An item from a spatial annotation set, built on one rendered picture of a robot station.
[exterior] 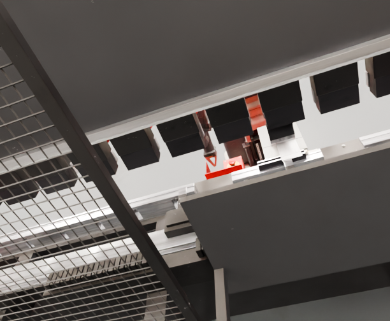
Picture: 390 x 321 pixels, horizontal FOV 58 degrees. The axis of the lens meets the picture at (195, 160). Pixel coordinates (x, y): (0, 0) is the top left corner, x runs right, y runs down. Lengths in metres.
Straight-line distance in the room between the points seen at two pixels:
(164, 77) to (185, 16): 0.19
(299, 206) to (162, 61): 0.56
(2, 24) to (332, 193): 0.81
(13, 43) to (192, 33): 0.61
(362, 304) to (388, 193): 1.25
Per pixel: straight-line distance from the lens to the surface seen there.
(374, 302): 2.23
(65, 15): 1.08
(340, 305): 2.22
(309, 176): 0.93
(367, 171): 0.97
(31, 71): 0.52
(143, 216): 1.68
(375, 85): 1.44
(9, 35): 0.51
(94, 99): 1.15
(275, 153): 1.56
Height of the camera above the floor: 1.93
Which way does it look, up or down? 33 degrees down
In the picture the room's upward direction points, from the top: 24 degrees counter-clockwise
